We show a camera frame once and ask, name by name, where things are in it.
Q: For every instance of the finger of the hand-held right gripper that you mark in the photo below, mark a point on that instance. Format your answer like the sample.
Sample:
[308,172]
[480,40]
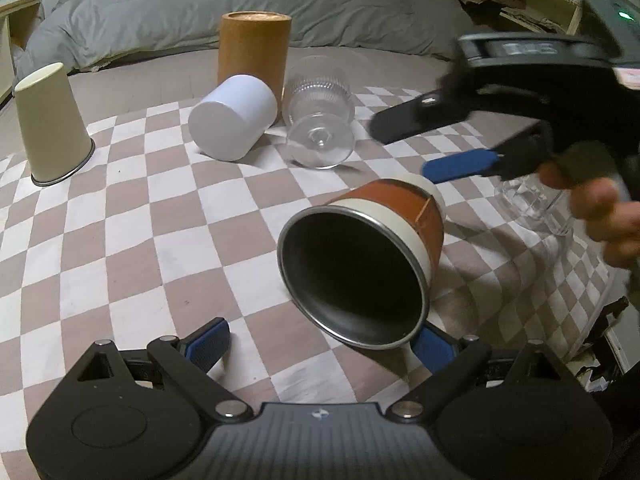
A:
[462,165]
[406,119]

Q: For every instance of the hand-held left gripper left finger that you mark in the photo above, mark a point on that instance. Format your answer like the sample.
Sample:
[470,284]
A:
[211,344]

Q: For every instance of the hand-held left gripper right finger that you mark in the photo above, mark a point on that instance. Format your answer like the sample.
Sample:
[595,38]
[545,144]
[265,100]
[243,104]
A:
[431,349]

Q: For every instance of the brown sleeved steel cup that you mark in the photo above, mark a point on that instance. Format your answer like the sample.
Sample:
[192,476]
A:
[370,255]

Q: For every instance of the tall brown cylinder cup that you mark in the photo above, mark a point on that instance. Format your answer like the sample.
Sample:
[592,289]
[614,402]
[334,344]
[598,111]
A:
[252,55]

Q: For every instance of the white cup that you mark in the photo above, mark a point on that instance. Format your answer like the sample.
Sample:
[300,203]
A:
[234,117]

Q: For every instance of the cream paper cup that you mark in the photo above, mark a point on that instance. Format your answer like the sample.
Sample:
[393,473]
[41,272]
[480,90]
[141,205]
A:
[50,125]

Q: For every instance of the person's right hand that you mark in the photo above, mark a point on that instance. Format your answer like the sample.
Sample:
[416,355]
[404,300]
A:
[607,220]

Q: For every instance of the clear glass mug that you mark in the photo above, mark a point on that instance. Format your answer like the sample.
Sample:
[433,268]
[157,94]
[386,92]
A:
[532,202]

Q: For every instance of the clear ribbed glass goblet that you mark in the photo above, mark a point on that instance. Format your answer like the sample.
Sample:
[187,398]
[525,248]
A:
[317,110]

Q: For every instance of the checkered blanket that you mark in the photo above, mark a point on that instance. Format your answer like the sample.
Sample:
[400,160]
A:
[125,240]

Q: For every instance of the dark clutter pile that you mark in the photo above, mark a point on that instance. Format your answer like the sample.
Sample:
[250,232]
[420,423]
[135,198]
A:
[602,345]

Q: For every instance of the wooden bedside box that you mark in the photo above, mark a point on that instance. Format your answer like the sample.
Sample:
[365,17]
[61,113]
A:
[15,35]

